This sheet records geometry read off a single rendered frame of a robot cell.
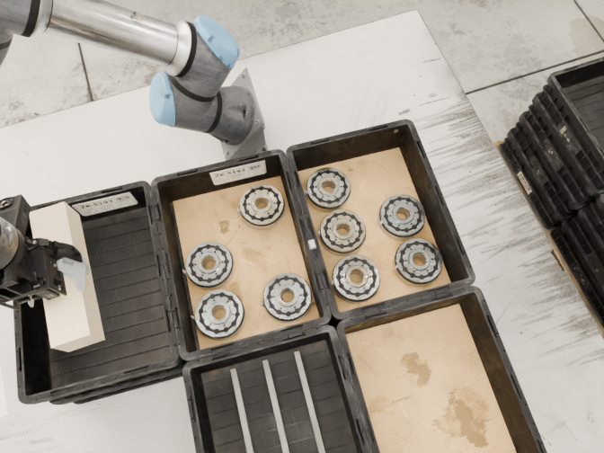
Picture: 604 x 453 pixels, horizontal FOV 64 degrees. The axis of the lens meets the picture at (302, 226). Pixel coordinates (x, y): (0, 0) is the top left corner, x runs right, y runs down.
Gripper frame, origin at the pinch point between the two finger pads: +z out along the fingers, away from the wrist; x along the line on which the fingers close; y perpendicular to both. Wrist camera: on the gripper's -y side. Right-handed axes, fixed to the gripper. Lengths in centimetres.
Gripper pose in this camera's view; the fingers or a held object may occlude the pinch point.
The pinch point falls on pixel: (62, 273)
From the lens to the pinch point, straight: 90.0
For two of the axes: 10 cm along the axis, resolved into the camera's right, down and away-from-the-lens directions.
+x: 9.4, -3.1, 1.2
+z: 0.0, 3.5, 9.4
